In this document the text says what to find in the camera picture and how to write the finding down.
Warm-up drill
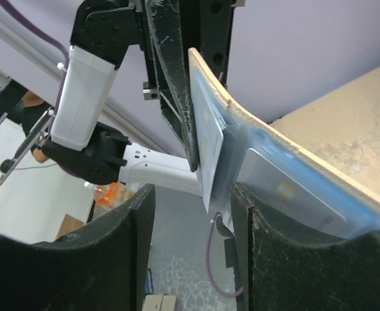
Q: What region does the silver credit card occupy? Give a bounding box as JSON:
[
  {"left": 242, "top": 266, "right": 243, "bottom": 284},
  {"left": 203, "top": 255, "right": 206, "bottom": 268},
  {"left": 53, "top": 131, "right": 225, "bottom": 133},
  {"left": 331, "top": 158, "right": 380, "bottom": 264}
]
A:
[{"left": 238, "top": 148, "right": 346, "bottom": 238}]

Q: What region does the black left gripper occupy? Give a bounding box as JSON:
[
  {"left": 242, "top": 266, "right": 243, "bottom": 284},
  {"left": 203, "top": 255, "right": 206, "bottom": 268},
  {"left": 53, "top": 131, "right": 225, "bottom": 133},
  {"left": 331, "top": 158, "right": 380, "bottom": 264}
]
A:
[{"left": 126, "top": 0, "right": 235, "bottom": 172}]

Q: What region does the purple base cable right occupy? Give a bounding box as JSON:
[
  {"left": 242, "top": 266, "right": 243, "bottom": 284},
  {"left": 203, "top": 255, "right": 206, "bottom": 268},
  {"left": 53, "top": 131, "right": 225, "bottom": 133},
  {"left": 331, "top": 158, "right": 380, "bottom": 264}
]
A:
[{"left": 207, "top": 212, "right": 244, "bottom": 298}]

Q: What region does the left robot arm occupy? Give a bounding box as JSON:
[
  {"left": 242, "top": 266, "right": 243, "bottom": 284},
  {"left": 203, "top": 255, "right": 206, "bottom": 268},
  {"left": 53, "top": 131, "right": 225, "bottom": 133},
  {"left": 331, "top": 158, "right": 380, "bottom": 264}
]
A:
[{"left": 43, "top": 1, "right": 236, "bottom": 196}]

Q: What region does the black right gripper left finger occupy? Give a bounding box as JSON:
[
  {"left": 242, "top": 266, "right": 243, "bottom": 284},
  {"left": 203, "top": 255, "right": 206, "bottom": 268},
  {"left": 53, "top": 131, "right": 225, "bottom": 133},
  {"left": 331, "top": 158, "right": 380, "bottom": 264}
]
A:
[{"left": 0, "top": 184, "right": 155, "bottom": 310}]

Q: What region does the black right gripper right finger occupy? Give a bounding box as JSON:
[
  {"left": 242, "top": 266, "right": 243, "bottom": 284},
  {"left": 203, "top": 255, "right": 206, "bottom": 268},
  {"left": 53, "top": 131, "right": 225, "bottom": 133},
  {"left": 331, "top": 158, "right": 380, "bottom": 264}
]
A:
[{"left": 230, "top": 183, "right": 380, "bottom": 310}]

